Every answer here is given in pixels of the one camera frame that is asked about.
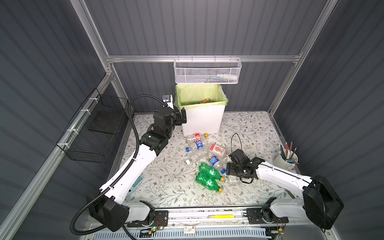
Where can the white tube in basket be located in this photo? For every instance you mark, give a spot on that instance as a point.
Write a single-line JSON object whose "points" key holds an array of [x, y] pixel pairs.
{"points": [[228, 77]]}

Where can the clear crushed plastic bottle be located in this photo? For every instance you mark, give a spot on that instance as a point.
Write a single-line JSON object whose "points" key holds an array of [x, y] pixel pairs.
{"points": [[196, 157]]}

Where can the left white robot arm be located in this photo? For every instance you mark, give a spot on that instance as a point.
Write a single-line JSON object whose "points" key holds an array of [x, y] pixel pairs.
{"points": [[106, 204]]}

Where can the white wire mesh basket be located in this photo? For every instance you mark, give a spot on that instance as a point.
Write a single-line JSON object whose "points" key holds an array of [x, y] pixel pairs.
{"points": [[205, 70]]}

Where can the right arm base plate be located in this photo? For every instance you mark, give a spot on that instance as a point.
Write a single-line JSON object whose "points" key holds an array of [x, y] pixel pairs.
{"points": [[263, 216]]}

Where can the clear bottle watermelon label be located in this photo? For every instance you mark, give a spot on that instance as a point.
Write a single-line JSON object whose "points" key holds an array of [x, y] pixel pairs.
{"points": [[217, 150]]}

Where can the white paper cup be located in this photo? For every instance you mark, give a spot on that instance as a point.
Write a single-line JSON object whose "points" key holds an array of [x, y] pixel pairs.
{"points": [[281, 160]]}

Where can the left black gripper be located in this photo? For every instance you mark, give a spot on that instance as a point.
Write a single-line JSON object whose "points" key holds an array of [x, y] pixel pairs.
{"points": [[178, 121]]}

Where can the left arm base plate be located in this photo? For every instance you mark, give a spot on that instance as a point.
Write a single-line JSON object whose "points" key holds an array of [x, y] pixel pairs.
{"points": [[158, 218]]}

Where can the white plastic trash bin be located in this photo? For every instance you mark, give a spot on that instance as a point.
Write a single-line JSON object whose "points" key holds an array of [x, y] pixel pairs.
{"points": [[203, 118]]}

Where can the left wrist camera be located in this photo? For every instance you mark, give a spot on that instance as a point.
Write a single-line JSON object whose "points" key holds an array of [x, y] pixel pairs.
{"points": [[168, 100]]}

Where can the green bottle lower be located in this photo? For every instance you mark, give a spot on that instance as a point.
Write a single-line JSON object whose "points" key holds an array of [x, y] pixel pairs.
{"points": [[208, 183]]}

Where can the clear bottle red label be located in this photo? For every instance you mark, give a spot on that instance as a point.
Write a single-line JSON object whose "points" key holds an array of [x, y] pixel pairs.
{"points": [[197, 137]]}

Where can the black wire mesh basket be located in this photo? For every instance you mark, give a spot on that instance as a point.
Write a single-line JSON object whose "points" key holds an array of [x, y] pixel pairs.
{"points": [[97, 130]]}

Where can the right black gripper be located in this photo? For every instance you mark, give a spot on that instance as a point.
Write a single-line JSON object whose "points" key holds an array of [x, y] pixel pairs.
{"points": [[229, 169]]}

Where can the yellow marker on rail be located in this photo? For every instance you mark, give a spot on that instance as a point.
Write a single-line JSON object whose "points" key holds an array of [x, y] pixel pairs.
{"points": [[221, 216]]}

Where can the white green label bottle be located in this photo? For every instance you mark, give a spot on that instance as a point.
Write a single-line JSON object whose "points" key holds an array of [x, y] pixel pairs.
{"points": [[233, 180]]}

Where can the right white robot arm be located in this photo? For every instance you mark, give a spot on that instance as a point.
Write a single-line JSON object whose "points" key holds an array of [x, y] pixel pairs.
{"points": [[314, 197]]}

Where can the green bin liner bag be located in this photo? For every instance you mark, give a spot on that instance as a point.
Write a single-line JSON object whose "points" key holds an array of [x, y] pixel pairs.
{"points": [[199, 96]]}

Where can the pens in cup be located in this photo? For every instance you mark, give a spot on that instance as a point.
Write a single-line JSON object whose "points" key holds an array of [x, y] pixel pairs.
{"points": [[287, 153]]}

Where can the green bottle upper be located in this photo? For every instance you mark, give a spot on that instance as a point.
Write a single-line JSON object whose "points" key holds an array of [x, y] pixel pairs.
{"points": [[211, 172]]}

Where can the clear bottle blue cap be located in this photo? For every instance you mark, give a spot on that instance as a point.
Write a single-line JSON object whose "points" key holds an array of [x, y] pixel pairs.
{"points": [[198, 146]]}

